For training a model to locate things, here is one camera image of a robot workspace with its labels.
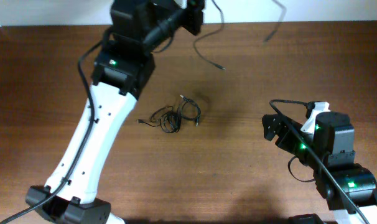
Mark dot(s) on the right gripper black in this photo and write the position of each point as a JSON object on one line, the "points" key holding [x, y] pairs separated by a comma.
{"points": [[289, 130]]}

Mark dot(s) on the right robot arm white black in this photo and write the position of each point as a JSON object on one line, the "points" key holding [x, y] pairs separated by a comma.
{"points": [[349, 188]]}

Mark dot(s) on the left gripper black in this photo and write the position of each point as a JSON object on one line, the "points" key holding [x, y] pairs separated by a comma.
{"points": [[192, 12]]}

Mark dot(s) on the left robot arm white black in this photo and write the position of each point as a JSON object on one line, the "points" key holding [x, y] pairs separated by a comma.
{"points": [[121, 70]]}

